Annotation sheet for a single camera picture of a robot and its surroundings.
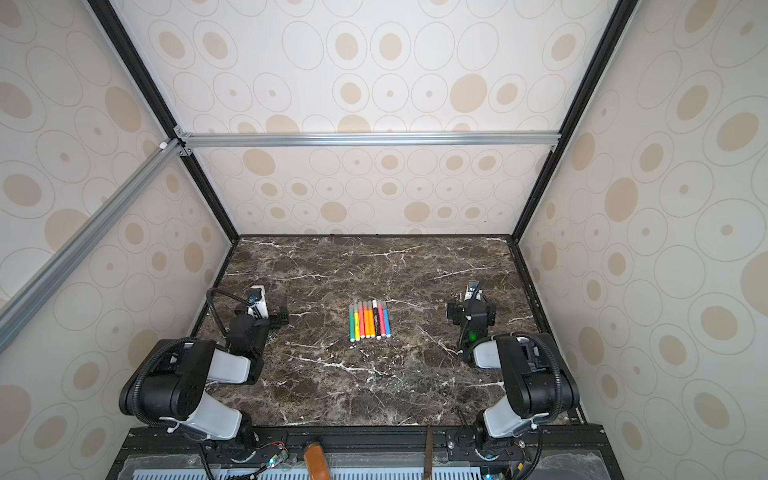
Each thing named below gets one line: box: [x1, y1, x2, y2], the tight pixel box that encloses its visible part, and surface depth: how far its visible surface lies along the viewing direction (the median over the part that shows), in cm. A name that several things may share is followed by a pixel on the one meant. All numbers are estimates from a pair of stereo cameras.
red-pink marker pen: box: [378, 303, 387, 338], surface depth 97 cm
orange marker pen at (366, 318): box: [363, 301, 371, 339], surface depth 99 cm
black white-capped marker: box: [372, 299, 382, 340], surface depth 97 cm
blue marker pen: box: [383, 308, 391, 338], surface depth 96 cm
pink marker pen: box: [359, 301, 365, 339], surface depth 96 cm
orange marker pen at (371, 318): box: [368, 300, 376, 338], surface depth 99 cm
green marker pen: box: [349, 303, 355, 343], surface depth 96 cm
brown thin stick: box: [424, 425, 433, 480], surface depth 74 cm
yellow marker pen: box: [354, 303, 361, 341], surface depth 96 cm
